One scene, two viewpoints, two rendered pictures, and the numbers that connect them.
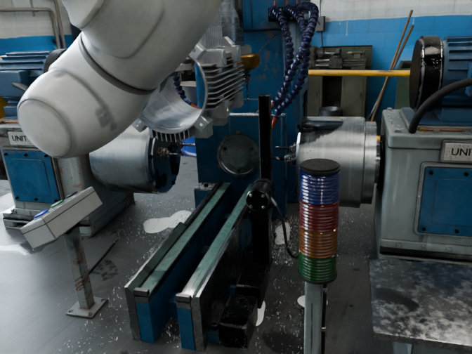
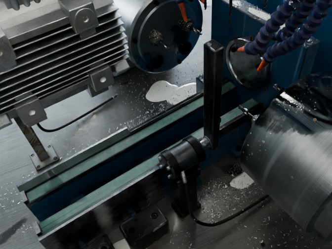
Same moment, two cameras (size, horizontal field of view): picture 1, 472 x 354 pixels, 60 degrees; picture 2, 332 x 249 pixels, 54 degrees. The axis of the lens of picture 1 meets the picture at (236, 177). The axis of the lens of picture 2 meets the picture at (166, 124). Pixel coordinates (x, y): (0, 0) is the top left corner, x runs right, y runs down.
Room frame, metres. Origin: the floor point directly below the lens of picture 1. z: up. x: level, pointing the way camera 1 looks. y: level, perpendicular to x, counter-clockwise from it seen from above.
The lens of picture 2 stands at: (0.65, -0.32, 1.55)
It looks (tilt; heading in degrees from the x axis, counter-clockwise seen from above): 48 degrees down; 46
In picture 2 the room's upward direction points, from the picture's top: 7 degrees counter-clockwise
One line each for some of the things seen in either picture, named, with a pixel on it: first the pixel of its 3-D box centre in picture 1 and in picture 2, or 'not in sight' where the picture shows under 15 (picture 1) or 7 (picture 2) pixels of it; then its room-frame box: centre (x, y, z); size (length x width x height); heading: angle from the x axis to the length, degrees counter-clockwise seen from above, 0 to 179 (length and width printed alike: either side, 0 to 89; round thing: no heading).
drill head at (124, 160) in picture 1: (124, 153); (142, 14); (1.27, 0.35, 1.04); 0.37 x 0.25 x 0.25; 74
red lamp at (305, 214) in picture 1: (319, 210); not in sight; (0.57, -0.12, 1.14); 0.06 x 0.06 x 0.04
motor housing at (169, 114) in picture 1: (185, 81); (32, 34); (0.82, 0.09, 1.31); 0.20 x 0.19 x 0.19; 164
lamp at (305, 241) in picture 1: (318, 236); not in sight; (0.57, -0.12, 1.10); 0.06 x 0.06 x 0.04
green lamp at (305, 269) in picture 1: (317, 260); not in sight; (0.57, -0.12, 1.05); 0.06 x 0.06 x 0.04
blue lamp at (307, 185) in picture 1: (319, 183); not in sight; (0.57, -0.12, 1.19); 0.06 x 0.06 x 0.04
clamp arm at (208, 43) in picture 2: (265, 144); (211, 103); (1.01, -0.08, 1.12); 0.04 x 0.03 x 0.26; 164
